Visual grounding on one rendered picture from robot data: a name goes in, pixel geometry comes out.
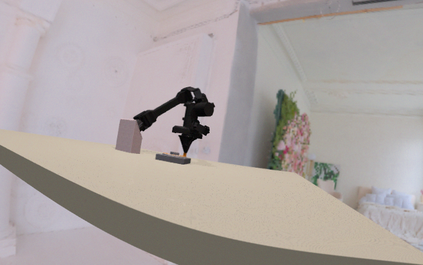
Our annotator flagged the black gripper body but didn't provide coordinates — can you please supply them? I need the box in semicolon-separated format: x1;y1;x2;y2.
172;115;203;139

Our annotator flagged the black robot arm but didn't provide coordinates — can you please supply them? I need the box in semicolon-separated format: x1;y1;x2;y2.
133;87;215;136

